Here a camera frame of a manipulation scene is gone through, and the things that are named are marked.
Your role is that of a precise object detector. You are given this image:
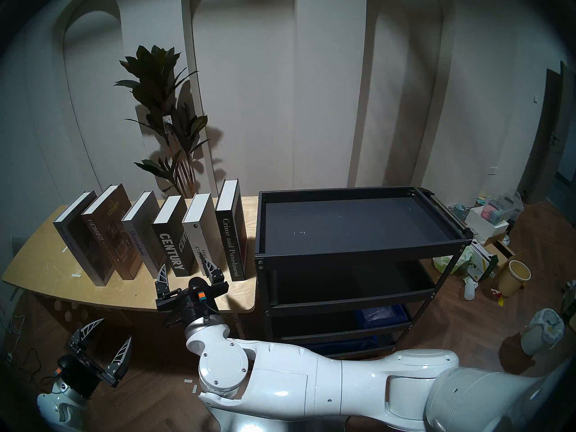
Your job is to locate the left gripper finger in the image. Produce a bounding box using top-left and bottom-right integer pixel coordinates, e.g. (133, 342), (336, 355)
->
(67, 319), (105, 353)
(106, 336), (132, 388)

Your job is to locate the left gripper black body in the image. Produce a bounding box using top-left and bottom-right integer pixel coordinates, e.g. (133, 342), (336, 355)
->
(56, 352), (118, 398)

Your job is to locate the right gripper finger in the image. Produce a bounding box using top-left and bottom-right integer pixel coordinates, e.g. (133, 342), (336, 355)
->
(155, 263), (174, 299)
(201, 257), (225, 287)

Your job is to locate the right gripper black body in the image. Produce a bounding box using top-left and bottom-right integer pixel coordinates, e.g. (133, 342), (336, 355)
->
(156, 278), (229, 326)

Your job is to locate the black Century book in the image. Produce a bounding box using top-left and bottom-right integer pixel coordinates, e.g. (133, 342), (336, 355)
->
(152, 195), (201, 278)

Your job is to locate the wooden display table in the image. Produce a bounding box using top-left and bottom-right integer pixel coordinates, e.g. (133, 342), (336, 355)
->
(2, 196), (259, 369)

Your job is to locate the black metal shelf cart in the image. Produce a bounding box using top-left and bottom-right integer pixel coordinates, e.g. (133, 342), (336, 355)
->
(254, 186), (474, 360)

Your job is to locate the black Crime and Punishment book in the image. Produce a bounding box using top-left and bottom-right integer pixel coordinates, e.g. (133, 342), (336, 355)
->
(215, 179), (248, 282)

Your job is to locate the white Designhotels Yearbook book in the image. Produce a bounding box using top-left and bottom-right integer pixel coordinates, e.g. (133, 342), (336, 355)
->
(182, 193), (225, 276)

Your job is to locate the grey Discontent book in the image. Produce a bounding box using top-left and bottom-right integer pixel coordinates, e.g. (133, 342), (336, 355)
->
(121, 191), (174, 279)

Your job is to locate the brown Homes book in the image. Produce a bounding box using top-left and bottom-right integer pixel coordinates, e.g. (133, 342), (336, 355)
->
(81, 184), (144, 281)

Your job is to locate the grey Special Issue book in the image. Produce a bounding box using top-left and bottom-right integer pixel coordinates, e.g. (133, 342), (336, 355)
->
(53, 190), (115, 287)

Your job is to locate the blue plastic bin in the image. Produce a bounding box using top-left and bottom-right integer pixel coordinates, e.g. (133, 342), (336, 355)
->
(310, 336), (383, 356)
(353, 304), (412, 329)

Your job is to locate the tall green potted plant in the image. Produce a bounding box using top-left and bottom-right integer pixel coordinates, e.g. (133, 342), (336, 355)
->
(114, 44), (211, 198)

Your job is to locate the green plastic bag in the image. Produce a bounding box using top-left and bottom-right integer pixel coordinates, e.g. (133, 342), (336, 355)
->
(433, 251), (473, 274)

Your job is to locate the green and white carton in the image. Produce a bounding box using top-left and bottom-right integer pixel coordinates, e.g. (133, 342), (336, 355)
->
(468, 242), (499, 281)

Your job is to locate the white cardboard box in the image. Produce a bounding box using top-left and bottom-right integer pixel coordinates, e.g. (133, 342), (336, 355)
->
(465, 206), (509, 240)

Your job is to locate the brown cardboard box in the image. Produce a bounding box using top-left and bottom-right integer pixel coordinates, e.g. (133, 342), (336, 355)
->
(484, 240), (518, 267)

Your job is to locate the yellow bucket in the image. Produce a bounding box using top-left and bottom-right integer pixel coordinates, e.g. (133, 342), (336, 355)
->
(496, 260), (531, 297)

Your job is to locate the white bagged trash bin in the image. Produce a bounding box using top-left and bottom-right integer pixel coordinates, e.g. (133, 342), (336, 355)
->
(521, 308), (565, 356)

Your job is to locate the dark door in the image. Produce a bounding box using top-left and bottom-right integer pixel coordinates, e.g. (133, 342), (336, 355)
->
(517, 62), (576, 204)

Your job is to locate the black floor cable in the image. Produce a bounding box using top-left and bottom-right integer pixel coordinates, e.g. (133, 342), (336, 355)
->
(0, 314), (59, 391)

